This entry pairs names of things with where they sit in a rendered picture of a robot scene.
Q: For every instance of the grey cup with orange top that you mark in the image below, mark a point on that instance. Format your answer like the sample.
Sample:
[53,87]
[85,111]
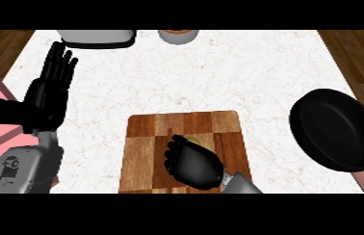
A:
[178,37]

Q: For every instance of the yellow lemon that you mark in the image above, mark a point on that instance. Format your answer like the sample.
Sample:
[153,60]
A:
[193,140]

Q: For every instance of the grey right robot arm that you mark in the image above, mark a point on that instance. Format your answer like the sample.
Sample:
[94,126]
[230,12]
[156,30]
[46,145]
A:
[242,186]

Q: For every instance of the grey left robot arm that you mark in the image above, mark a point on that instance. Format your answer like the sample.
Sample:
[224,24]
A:
[28,168]

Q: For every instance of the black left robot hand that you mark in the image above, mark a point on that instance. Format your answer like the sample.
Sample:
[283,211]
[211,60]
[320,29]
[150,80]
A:
[47,97]

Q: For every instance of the white appliance with black base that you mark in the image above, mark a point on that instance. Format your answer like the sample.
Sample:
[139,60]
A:
[94,36]

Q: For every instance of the black pot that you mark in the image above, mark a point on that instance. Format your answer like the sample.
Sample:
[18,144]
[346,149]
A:
[327,129]

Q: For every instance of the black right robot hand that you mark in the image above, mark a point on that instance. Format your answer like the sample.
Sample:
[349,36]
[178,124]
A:
[193,165]

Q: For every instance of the wooden checkered cutting board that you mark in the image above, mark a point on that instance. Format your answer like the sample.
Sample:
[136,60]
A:
[141,149]

